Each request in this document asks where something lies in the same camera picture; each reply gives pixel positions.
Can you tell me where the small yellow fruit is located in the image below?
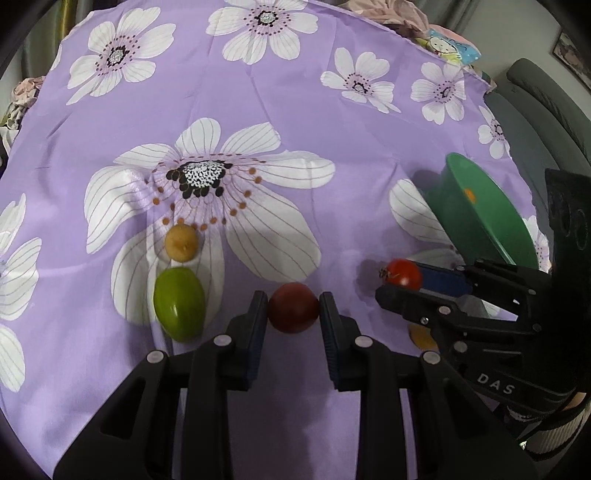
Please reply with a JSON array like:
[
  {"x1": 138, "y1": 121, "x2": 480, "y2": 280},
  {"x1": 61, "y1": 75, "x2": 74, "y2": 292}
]
[{"x1": 165, "y1": 224, "x2": 200, "y2": 264}]

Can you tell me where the patterned cloth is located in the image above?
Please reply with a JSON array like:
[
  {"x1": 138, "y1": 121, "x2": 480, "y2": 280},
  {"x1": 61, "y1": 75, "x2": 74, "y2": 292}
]
[{"x1": 0, "y1": 76, "x2": 44, "y2": 153}]

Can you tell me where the pink crumpled cloth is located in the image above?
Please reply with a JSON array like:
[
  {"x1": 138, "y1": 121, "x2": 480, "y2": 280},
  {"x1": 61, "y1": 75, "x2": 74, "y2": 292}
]
[{"x1": 344, "y1": 0, "x2": 432, "y2": 40}]

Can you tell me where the red cherry tomato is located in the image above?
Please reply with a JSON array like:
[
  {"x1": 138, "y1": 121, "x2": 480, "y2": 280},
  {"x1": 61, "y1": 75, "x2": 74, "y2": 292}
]
[{"x1": 379, "y1": 258, "x2": 423, "y2": 291}]

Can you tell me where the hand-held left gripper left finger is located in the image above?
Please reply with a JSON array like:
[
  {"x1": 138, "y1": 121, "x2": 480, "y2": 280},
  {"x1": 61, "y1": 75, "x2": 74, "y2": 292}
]
[{"x1": 53, "y1": 291, "x2": 271, "y2": 480}]

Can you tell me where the grey sofa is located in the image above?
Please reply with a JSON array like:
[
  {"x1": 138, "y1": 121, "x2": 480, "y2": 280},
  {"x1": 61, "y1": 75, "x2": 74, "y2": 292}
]
[{"x1": 485, "y1": 58, "x2": 591, "y2": 259}]

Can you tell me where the purple floral cloth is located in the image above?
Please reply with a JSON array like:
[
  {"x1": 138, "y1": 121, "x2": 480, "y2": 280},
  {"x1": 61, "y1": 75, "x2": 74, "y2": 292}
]
[{"x1": 0, "y1": 0, "x2": 552, "y2": 480}]

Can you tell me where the green bowl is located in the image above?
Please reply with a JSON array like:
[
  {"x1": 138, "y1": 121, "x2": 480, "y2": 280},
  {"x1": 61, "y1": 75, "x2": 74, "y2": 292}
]
[{"x1": 425, "y1": 152, "x2": 539, "y2": 268}]

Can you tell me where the framed wall picture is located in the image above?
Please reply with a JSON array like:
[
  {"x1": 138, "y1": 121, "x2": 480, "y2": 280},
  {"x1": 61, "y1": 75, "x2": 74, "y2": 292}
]
[{"x1": 553, "y1": 32, "x2": 591, "y2": 77}]

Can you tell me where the green fruit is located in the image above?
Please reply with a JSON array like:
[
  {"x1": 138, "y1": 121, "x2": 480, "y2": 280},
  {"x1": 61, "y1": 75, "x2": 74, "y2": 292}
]
[{"x1": 153, "y1": 268, "x2": 206, "y2": 343}]

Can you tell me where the dark red tomato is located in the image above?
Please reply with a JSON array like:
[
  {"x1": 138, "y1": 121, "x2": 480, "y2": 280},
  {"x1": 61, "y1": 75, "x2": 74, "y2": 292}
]
[{"x1": 268, "y1": 282, "x2": 321, "y2": 334}]

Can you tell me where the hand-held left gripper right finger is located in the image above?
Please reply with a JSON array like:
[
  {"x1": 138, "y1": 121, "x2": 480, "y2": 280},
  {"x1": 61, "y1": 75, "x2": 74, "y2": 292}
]
[{"x1": 320, "y1": 291, "x2": 540, "y2": 480}]

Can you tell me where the yellow-orange fruit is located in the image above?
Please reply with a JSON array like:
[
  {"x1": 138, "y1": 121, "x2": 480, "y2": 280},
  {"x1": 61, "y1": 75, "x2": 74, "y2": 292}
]
[{"x1": 409, "y1": 323, "x2": 439, "y2": 350}]

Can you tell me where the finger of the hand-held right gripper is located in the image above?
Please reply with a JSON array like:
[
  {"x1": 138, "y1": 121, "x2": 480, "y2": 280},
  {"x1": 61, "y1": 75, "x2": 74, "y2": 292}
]
[
  {"x1": 416, "y1": 258, "x2": 552, "y2": 303},
  {"x1": 375, "y1": 285, "x2": 542, "y2": 340}
]

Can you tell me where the blue cartoon plush bag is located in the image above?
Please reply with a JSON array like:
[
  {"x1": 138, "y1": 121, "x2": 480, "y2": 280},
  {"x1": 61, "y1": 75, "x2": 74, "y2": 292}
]
[{"x1": 416, "y1": 28, "x2": 481, "y2": 63}]

